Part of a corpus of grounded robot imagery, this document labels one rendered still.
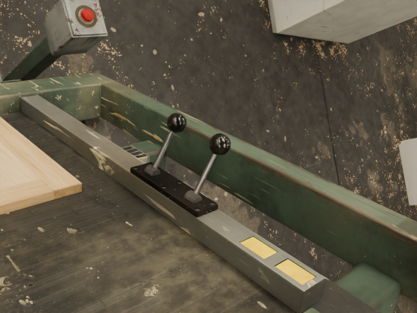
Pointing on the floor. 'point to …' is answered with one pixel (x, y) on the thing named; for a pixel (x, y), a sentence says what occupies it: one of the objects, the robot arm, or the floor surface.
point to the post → (33, 63)
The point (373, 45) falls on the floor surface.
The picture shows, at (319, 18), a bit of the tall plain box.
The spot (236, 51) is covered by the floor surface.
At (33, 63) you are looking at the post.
